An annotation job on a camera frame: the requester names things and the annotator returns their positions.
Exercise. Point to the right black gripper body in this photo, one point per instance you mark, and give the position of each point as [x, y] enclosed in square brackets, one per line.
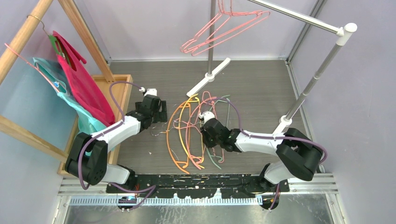
[211, 141]

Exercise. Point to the green plastic hanger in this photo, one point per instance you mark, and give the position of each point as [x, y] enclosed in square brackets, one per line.
[216, 160]

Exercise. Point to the pink hanger on wooden rack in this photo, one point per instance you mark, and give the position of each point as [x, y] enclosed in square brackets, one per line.
[31, 65]

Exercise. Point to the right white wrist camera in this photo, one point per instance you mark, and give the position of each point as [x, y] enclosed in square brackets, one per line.
[206, 116]

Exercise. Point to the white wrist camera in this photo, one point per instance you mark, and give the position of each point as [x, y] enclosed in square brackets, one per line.
[149, 91]
[206, 116]

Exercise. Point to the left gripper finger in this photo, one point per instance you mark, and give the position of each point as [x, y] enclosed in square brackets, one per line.
[163, 112]
[160, 116]

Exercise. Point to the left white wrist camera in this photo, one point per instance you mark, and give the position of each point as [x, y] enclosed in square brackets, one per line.
[149, 91]

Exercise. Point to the pink plastic hanger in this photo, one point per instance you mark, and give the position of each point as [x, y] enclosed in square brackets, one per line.
[196, 160]

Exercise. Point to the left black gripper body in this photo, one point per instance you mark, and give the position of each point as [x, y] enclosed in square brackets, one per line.
[137, 104]

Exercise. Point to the wooden clothes rack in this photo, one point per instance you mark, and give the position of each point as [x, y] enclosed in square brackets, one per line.
[19, 41]

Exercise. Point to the teal garment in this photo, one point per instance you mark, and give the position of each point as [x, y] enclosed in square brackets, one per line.
[87, 123]

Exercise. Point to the green hanger with gold hook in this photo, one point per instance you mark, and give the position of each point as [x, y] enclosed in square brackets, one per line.
[56, 45]

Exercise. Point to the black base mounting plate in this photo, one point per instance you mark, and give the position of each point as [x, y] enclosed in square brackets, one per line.
[230, 186]

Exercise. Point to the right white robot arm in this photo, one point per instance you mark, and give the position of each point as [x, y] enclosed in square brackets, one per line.
[299, 157]

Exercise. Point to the red garment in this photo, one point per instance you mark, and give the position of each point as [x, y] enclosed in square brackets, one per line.
[83, 87]

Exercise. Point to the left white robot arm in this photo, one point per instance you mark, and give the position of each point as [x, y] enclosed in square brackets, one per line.
[88, 156]

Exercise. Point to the silver metal clothes rack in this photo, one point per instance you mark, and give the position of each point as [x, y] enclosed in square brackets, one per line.
[205, 36]

